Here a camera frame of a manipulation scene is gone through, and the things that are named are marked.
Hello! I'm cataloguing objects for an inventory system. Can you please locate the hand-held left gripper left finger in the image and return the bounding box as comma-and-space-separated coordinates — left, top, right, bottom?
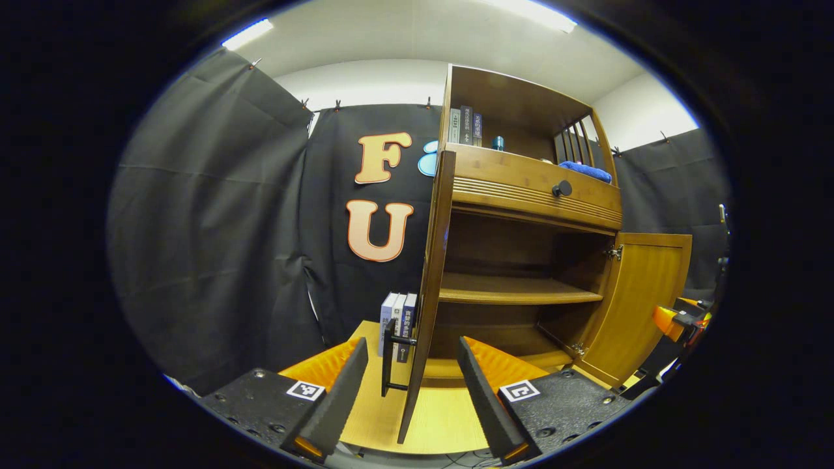
199, 337, 369, 464

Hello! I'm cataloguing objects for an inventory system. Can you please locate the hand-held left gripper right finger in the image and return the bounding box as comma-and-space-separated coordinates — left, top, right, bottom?
456, 335, 631, 466

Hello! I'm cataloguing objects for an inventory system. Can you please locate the wooden shoe cabinet door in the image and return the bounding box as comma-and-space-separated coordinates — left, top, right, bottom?
381, 151, 457, 445
577, 233, 693, 390

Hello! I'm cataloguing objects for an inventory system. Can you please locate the wooden double-door shoe cabinet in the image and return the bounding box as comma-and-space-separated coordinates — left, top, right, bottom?
417, 63, 624, 390

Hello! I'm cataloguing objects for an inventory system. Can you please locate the wooden cabinet shelf board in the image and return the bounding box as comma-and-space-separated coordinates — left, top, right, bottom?
439, 272, 603, 306

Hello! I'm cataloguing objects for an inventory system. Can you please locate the dark blue book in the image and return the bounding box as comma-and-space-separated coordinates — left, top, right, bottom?
397, 293, 418, 364

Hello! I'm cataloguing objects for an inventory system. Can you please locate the blue towel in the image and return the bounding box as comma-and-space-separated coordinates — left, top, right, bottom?
558, 161, 614, 184

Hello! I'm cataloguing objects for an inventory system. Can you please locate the wooden drawer with black knob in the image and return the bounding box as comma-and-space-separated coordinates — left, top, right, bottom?
450, 143, 624, 230

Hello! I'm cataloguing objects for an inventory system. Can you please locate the black backdrop cloth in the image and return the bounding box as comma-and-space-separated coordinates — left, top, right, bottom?
108, 49, 730, 395

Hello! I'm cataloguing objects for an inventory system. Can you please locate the black camera stand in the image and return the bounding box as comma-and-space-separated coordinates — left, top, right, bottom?
717, 203, 730, 274

